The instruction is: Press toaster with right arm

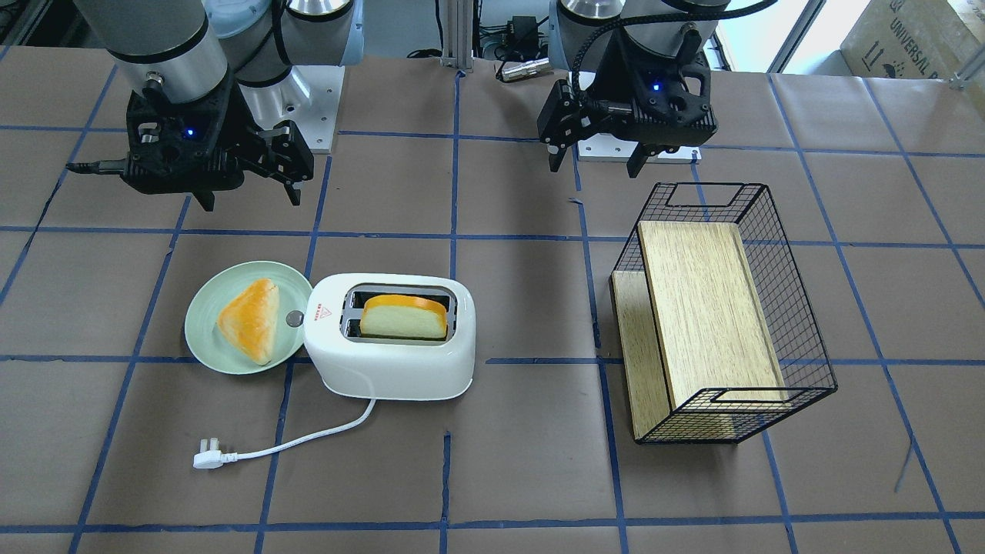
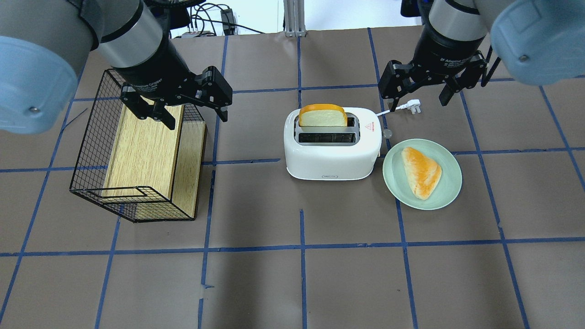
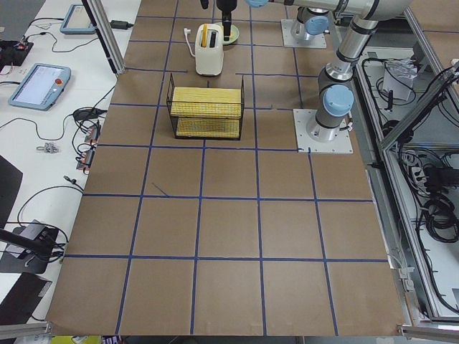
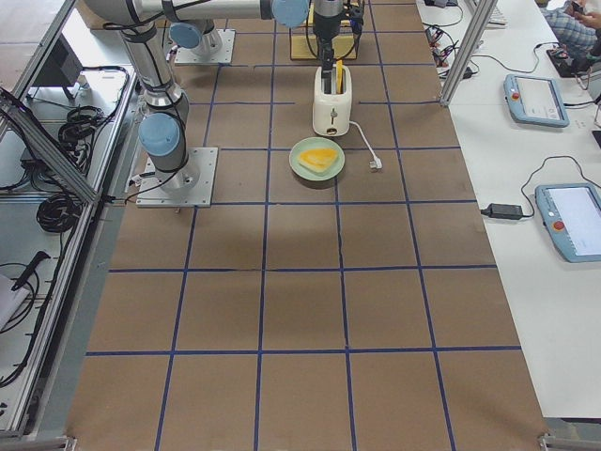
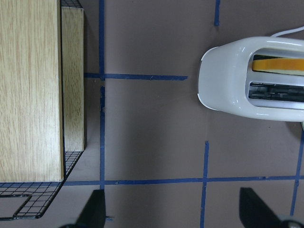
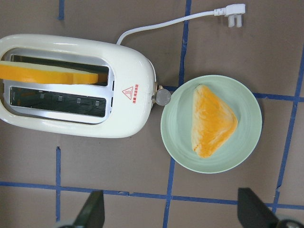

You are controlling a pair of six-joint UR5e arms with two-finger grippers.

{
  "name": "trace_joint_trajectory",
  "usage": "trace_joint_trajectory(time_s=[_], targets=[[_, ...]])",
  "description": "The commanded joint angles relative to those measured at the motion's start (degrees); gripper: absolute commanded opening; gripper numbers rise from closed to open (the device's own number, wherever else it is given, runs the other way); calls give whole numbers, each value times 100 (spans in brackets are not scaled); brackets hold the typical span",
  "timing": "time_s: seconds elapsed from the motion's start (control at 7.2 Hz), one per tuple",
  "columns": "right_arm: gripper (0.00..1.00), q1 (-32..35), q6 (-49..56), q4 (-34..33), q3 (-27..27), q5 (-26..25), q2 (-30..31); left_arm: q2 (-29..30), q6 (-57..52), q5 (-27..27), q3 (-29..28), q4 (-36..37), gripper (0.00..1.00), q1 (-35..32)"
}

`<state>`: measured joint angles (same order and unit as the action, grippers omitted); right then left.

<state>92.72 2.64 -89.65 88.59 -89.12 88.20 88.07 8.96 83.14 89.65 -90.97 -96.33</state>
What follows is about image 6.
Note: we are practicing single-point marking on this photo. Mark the white two-slot toaster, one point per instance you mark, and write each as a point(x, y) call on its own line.
point(117, 106)

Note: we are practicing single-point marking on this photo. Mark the triangular toasted bread slice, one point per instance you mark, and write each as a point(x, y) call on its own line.
point(213, 122)

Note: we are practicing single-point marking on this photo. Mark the light green round plate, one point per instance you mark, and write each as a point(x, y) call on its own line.
point(176, 124)

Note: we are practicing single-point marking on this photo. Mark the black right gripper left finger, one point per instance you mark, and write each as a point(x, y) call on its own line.
point(92, 214)

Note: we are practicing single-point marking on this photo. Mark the orange bread slice in toaster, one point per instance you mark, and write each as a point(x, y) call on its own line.
point(43, 74)

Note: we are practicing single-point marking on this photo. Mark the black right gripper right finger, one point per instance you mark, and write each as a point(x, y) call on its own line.
point(252, 212)

